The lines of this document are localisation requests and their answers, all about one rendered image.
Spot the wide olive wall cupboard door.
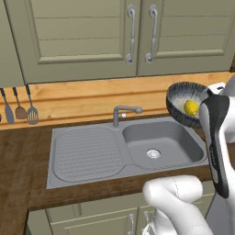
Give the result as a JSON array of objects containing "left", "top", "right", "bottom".
[{"left": 4, "top": 0, "right": 142, "bottom": 85}]

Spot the yellow lemon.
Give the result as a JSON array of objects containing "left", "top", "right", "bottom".
[{"left": 184, "top": 99, "right": 200, "bottom": 118}]

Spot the grey hanging spoon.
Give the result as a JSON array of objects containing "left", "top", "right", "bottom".
[{"left": 0, "top": 88, "right": 16, "bottom": 126}]

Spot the grey curved cupboard handle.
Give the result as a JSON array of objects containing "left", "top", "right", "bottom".
[
  {"left": 144, "top": 4, "right": 160, "bottom": 64},
  {"left": 125, "top": 4, "right": 138, "bottom": 65}
]

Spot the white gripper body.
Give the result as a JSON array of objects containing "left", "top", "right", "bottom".
[{"left": 208, "top": 82, "right": 228, "bottom": 95}]

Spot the dark striped bowl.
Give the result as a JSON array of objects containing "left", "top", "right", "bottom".
[{"left": 165, "top": 81, "right": 213, "bottom": 129}]

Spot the olive base cupboard door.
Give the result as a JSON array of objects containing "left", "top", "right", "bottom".
[
  {"left": 50, "top": 207, "right": 140, "bottom": 235},
  {"left": 135, "top": 205, "right": 157, "bottom": 235}
]

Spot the grey slotted hanging spatula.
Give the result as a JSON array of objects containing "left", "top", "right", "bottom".
[{"left": 25, "top": 84, "right": 40, "bottom": 126}]

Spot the plain olive wall cupboard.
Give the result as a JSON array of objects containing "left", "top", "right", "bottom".
[{"left": 0, "top": 0, "right": 26, "bottom": 89}]

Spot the brown hanging spatula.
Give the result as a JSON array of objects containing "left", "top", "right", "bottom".
[{"left": 11, "top": 86, "right": 28, "bottom": 120}]

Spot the grey base cupboard handle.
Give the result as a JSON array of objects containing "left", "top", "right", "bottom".
[
  {"left": 127, "top": 213, "right": 136, "bottom": 235},
  {"left": 142, "top": 210, "right": 151, "bottom": 235}
]

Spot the grey sink with drainer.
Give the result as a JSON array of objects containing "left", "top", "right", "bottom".
[{"left": 46, "top": 116, "right": 211, "bottom": 190}]

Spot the grey sink tap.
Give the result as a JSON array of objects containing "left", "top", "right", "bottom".
[{"left": 112, "top": 105, "right": 144, "bottom": 129}]

